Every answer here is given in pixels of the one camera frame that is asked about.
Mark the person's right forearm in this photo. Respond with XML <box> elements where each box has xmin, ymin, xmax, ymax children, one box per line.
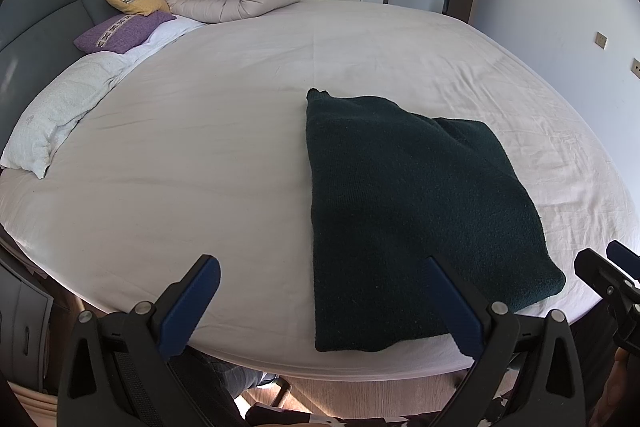
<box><xmin>600</xmin><ymin>347</ymin><xmax>640</xmax><ymax>427</ymax></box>

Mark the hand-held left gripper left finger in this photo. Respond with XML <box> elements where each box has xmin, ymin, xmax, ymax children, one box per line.
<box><xmin>56</xmin><ymin>254</ymin><xmax>246</xmax><ymax>427</ymax></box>

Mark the grey padded headboard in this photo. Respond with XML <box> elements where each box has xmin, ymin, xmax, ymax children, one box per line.
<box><xmin>0</xmin><ymin>0</ymin><xmax>181</xmax><ymax>95</ymax></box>

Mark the dark green knit sweater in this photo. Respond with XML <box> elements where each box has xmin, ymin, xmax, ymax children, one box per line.
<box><xmin>305</xmin><ymin>88</ymin><xmax>567</xmax><ymax>353</ymax></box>

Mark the white pillow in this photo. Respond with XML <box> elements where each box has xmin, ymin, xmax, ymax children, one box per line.
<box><xmin>0</xmin><ymin>17</ymin><xmax>208</xmax><ymax>179</ymax></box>

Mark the grey nightstand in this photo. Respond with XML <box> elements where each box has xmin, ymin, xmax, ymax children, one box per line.
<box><xmin>0</xmin><ymin>252</ymin><xmax>56</xmax><ymax>395</ymax></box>

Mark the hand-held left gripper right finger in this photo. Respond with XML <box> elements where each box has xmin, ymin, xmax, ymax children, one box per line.
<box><xmin>425</xmin><ymin>256</ymin><xmax>586</xmax><ymax>427</ymax></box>

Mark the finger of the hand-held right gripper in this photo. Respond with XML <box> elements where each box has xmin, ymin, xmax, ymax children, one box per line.
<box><xmin>606</xmin><ymin>240</ymin><xmax>640</xmax><ymax>279</ymax></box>
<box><xmin>574</xmin><ymin>248</ymin><xmax>640</xmax><ymax>348</ymax></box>

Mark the bed with white sheet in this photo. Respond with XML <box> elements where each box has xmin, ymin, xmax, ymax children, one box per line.
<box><xmin>0</xmin><ymin>0</ymin><xmax>640</xmax><ymax>382</ymax></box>

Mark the purple patterned pillow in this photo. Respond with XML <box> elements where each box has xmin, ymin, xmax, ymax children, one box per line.
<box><xmin>74</xmin><ymin>11</ymin><xmax>177</xmax><ymax>55</ymax></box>

